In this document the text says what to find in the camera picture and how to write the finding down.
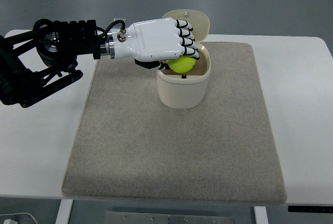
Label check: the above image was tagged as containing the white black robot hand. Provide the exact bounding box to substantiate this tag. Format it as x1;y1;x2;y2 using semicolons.
112;18;200;70

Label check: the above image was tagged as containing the yellow tennis ball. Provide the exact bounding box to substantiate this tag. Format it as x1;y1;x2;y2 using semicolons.
166;56;196;73

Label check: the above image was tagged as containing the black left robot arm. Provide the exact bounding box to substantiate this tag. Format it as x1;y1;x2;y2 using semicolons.
1;18;199;108

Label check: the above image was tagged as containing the beige lidded bin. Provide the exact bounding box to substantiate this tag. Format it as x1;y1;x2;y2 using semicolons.
157;9;211;109

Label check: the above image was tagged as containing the grey felt mat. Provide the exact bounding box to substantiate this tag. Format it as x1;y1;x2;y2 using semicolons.
62;42;287;206

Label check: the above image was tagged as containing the white table leg right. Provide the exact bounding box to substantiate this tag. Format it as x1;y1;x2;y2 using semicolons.
254;206;268;224

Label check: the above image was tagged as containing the white table leg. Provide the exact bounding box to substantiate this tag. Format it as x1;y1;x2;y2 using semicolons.
254;206;268;224
55;200;73;224

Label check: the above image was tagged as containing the black desk control panel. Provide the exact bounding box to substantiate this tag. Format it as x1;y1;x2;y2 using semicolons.
288;205;333;214

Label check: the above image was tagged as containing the white table leg left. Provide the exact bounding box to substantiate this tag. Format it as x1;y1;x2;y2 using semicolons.
55;200;73;224

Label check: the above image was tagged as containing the white device on floor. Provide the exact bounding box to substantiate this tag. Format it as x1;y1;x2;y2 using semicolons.
1;212;39;224

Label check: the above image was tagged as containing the grey metal base plate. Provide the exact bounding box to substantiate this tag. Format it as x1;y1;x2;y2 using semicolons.
104;211;235;224

